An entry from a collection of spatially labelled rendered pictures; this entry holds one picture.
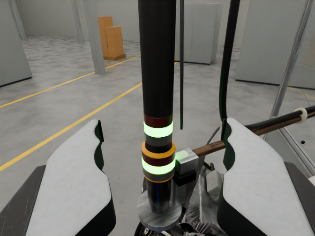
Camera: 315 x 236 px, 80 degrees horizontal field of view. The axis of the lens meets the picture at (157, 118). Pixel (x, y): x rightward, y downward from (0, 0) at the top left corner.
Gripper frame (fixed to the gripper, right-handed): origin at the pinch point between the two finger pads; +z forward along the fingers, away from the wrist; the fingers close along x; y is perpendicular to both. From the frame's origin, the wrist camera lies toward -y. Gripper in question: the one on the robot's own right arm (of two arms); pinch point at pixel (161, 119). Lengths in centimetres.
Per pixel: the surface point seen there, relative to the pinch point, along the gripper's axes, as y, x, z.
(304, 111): 10.0, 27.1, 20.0
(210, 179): 52, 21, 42
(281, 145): 76, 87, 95
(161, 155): 8.3, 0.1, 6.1
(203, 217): 53, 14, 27
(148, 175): 11.7, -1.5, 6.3
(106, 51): 133, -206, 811
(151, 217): 19.8, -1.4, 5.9
